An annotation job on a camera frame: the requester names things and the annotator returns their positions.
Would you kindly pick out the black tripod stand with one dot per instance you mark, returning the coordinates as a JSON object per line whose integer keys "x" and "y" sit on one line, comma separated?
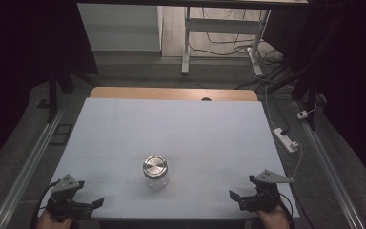
{"x": 309, "y": 79}

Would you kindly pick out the person's left hand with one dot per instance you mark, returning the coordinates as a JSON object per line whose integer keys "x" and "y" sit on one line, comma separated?
{"x": 51, "y": 222}

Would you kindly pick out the white wall panel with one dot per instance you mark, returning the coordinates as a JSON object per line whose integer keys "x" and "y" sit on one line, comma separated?
{"x": 120, "y": 27}

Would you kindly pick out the aluminium floor rail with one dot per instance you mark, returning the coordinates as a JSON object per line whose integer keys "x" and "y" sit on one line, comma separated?
{"x": 330, "y": 171}
{"x": 25, "y": 171}

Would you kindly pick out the white table mat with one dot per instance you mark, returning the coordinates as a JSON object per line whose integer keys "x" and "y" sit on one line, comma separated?
{"x": 178, "y": 133}

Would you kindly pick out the person's right hand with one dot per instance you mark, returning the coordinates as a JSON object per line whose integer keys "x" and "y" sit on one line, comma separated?
{"x": 274, "y": 220}

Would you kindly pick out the wooden table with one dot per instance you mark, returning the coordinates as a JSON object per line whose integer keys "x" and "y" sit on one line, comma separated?
{"x": 158, "y": 93}

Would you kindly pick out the white power strip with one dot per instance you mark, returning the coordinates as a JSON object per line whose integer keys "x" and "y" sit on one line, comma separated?
{"x": 285, "y": 139}

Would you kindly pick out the clear glass jar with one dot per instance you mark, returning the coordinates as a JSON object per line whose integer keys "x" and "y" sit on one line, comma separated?
{"x": 156, "y": 183}

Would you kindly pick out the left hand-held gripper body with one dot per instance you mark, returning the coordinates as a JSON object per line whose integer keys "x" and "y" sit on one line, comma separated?
{"x": 64, "y": 185}

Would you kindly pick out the black floor plate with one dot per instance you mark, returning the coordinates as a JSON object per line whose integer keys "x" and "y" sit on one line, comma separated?
{"x": 62, "y": 134}

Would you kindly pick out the white desk frame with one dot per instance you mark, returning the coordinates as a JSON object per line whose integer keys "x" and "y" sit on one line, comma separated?
{"x": 222, "y": 26}

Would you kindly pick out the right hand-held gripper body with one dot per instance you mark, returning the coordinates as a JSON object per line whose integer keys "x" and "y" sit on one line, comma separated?
{"x": 267, "y": 194}

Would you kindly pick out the black metal stand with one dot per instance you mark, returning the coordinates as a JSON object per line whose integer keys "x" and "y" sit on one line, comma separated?
{"x": 52, "y": 95}

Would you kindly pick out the small white adapter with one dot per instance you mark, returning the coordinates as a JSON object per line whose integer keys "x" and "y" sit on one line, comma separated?
{"x": 302, "y": 114}

